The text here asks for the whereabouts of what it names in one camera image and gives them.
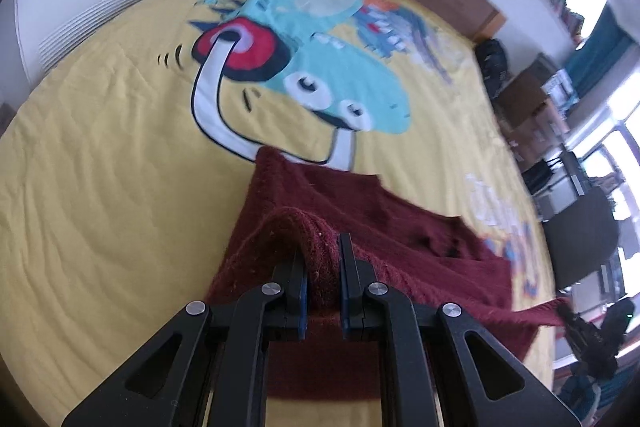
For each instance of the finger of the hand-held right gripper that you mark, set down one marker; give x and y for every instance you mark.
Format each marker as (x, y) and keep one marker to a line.
(587, 337)
(619, 319)

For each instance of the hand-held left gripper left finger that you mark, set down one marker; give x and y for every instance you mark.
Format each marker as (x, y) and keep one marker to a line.
(302, 307)

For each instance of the yellow printed blanket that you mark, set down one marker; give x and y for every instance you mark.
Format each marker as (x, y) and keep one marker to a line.
(100, 187)

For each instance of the black shopping bag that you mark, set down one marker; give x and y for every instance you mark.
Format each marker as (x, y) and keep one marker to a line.
(537, 177)

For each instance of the teal curtain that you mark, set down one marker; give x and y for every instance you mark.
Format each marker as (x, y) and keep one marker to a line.
(597, 42)

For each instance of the window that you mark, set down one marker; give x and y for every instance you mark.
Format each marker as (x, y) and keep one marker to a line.
(620, 142)

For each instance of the black backpack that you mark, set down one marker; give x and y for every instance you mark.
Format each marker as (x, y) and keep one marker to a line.
(491, 67)

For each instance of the teal striped cloth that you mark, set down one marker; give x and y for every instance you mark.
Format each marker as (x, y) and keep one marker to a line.
(585, 392)

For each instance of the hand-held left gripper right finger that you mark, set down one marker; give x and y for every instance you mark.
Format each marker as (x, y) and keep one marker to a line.
(343, 302)

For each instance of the dark red knitted sweater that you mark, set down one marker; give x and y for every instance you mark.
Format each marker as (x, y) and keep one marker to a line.
(400, 237)

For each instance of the dark office chair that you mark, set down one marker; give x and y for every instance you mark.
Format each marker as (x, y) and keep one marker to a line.
(580, 237)

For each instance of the wooden drawer cabinet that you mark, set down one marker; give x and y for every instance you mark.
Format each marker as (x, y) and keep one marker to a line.
(530, 107)

